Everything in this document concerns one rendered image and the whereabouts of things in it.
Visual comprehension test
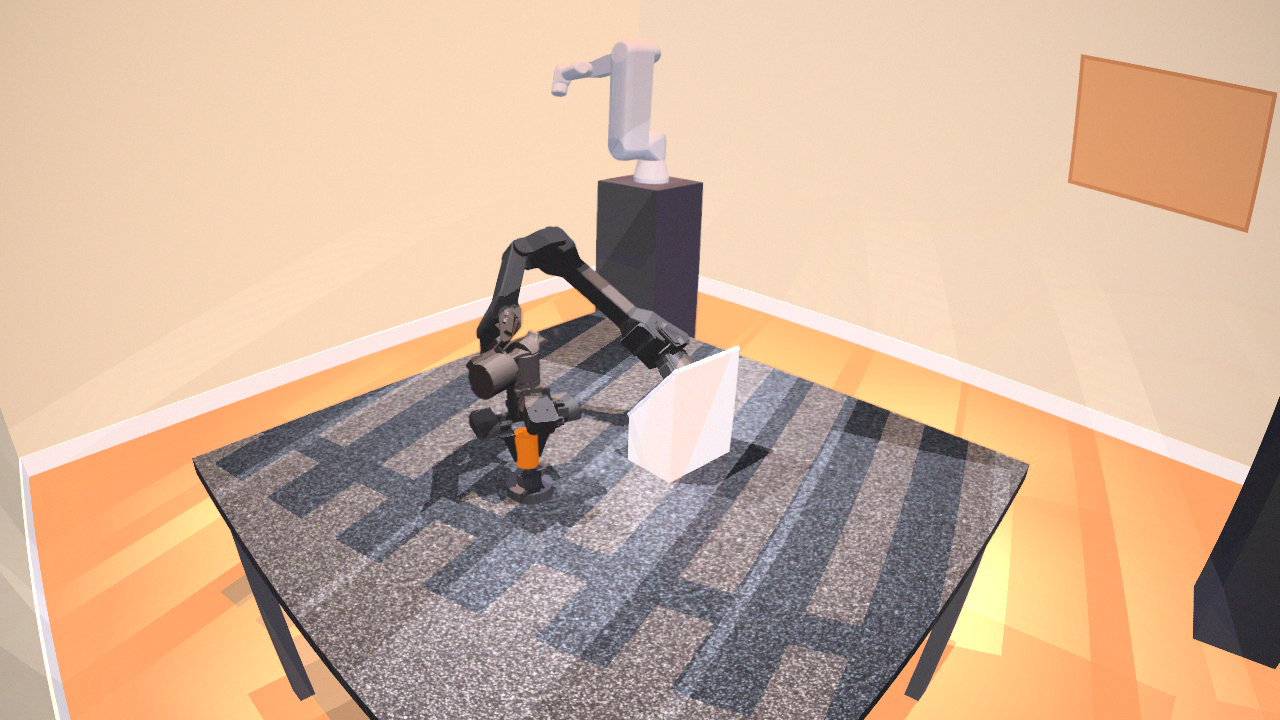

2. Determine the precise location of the orange knob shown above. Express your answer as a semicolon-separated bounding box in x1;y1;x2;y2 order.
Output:
515;427;539;469

